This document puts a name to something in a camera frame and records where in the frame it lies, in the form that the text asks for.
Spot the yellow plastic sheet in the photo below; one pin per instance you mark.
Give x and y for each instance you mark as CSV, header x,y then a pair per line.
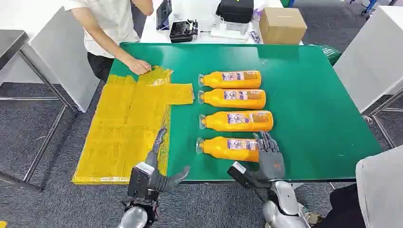
x,y
126,119

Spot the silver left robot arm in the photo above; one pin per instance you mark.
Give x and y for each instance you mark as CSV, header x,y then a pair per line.
x,y
134,217

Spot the person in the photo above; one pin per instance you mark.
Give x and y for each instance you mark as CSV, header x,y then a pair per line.
x,y
110,22

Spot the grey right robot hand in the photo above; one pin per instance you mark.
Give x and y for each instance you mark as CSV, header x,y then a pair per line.
x,y
271,163

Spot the white partition panel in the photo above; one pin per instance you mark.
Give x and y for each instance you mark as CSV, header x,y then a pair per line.
x,y
59,53
368,59

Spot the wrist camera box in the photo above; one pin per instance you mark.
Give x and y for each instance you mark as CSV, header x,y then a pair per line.
x,y
240,176
140,179

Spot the orange drink bottle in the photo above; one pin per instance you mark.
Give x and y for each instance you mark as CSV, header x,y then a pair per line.
x,y
233,100
236,123
226,151
230,81

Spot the blue metal frame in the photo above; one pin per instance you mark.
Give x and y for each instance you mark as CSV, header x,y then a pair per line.
x,y
369,6

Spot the black leg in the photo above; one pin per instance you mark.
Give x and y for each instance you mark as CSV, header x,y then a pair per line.
x,y
343,207

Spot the white table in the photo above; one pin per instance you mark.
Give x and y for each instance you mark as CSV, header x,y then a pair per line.
x,y
195,9

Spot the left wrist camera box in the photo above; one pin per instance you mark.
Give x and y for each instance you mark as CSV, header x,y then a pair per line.
x,y
140,179

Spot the black bag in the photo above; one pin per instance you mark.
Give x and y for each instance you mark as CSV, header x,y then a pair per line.
x,y
235,11

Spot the brown cardboard box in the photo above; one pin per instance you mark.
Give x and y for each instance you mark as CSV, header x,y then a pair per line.
x,y
281,26

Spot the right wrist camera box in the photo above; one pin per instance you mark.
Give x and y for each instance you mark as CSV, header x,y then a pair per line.
x,y
240,176

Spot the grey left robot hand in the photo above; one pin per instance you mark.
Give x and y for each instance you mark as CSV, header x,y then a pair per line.
x,y
151,159

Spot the person's right hand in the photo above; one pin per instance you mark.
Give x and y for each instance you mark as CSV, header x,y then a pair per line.
x,y
140,66

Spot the green table mat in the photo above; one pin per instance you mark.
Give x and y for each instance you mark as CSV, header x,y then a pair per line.
x,y
299,110

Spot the white power strip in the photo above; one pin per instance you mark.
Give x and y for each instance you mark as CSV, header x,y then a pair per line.
x,y
228,34

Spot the black device case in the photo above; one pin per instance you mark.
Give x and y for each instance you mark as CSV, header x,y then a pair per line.
x,y
182,31

